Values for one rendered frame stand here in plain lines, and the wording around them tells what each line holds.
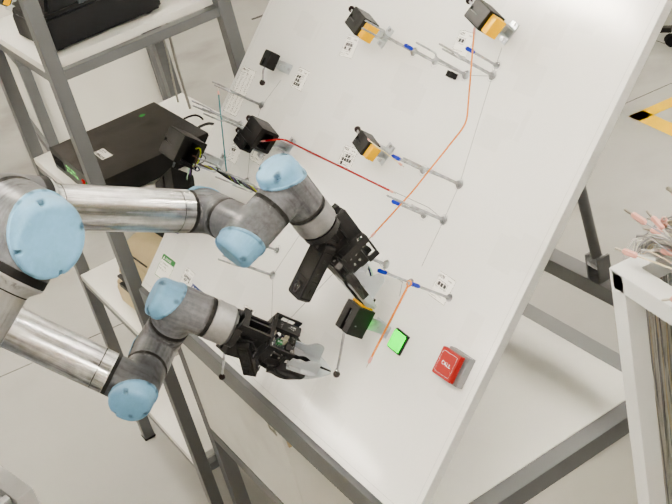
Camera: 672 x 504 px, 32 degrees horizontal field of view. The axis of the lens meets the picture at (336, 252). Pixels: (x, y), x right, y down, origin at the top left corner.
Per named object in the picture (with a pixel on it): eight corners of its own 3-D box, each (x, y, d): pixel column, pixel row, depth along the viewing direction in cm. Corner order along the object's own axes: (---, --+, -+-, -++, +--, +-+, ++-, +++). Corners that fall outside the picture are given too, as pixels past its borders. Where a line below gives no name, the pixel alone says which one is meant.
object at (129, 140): (102, 207, 289) (93, 184, 286) (55, 169, 317) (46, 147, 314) (215, 154, 301) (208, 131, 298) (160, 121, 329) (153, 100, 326)
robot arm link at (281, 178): (241, 180, 193) (274, 144, 195) (275, 222, 200) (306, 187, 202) (268, 191, 187) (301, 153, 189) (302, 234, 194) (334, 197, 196)
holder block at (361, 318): (350, 329, 217) (334, 324, 214) (364, 303, 216) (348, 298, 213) (362, 339, 213) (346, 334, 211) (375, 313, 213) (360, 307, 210)
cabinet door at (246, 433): (312, 534, 269) (269, 403, 249) (209, 428, 312) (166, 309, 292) (319, 529, 269) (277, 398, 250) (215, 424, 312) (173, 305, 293)
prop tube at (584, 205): (598, 274, 224) (566, 141, 207) (588, 269, 226) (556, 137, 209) (610, 265, 225) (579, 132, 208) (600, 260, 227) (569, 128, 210)
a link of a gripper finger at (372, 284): (400, 295, 210) (373, 261, 206) (377, 317, 210) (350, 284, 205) (392, 289, 213) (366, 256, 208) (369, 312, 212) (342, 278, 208)
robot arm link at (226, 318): (196, 343, 206) (206, 305, 211) (219, 353, 208) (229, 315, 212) (212, 327, 201) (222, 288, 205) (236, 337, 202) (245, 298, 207)
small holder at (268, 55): (270, 89, 271) (249, 79, 267) (284, 58, 270) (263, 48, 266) (280, 94, 267) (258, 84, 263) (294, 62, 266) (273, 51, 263)
